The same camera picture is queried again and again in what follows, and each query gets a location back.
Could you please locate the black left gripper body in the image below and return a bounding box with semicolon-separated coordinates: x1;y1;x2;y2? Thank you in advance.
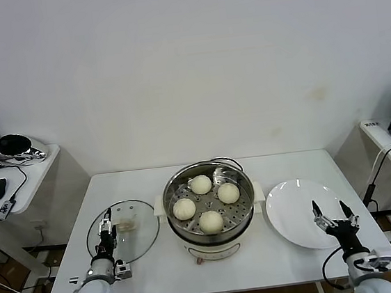
97;231;120;258

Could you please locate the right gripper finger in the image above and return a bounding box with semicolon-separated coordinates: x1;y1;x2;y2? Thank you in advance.
310;197;338;235
337;198;361;230

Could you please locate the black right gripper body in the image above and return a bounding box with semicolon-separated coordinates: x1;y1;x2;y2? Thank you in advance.
324;217;370;258

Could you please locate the round glass pot lid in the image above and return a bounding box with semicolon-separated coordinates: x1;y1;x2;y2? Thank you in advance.
82;196;166;269

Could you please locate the white steamed baozi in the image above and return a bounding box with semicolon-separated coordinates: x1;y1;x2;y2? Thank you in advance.
216;180;241;205
198;209;225;235
188;173;214;196
171;197;198;222

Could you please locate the stainless steel steamer basket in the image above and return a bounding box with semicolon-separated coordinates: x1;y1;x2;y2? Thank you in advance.
159;156;260;240

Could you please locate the white round plate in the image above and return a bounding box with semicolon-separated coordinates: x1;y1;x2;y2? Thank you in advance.
263;173;356;255

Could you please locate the small grey usb hub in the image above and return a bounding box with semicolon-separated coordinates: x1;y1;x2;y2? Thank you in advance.
0;199;17;221

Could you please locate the chrome headset device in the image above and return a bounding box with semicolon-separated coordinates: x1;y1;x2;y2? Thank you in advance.
0;129;50;165

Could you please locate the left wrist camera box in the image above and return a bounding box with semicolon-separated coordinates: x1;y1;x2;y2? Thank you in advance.
113;260;133;281

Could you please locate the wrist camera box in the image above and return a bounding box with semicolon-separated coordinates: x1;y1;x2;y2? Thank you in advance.
113;260;133;281
367;253;391;273

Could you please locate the black cable with inline box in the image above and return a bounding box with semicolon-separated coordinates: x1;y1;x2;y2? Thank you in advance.
357;143;391;213

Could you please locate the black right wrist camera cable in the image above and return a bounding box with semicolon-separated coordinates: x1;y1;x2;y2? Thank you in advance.
319;244;353;293

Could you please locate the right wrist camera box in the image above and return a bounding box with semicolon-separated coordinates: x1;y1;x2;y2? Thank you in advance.
367;253;391;273

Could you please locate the white charger cable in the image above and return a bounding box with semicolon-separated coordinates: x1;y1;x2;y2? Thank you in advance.
365;141;391;188

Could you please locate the thin black usb cable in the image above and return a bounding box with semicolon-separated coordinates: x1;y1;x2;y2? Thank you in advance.
0;160;30;203

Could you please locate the black cooker power cable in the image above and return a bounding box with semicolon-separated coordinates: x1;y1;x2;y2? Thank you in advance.
210;154;245;175

